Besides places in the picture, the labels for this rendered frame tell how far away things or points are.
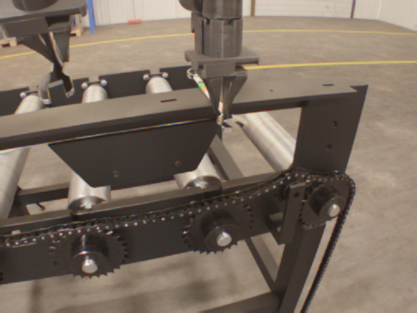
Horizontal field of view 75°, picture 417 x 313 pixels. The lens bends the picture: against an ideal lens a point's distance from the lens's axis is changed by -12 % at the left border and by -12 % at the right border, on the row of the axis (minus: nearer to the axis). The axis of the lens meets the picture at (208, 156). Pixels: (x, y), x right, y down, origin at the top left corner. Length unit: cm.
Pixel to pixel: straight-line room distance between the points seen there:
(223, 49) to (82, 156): 34
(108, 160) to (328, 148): 51
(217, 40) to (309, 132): 36
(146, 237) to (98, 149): 25
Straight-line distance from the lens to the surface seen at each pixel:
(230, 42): 44
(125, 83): 153
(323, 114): 72
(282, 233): 78
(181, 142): 62
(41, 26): 35
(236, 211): 69
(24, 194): 189
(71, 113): 55
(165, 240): 77
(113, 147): 61
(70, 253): 70
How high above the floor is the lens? 138
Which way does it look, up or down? 33 degrees down
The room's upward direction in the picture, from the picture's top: straight up
